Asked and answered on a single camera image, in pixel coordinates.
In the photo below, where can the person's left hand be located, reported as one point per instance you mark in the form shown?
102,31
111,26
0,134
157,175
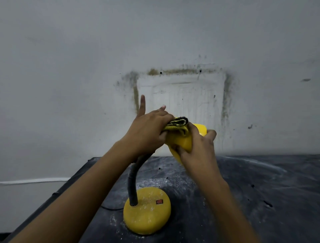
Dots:
147,132

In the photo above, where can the person's right hand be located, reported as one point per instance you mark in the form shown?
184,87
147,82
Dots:
200,152

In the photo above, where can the yellow and black cleaning cloth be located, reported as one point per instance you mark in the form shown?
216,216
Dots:
178,124

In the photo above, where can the yellow table lamp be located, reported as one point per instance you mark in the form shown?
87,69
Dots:
147,212

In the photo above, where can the person's right forearm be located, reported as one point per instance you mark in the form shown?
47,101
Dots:
225,212

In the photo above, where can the person's left forearm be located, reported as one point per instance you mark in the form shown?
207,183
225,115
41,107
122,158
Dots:
75,197

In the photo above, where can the black table cover sheet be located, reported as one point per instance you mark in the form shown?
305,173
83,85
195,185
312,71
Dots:
262,200

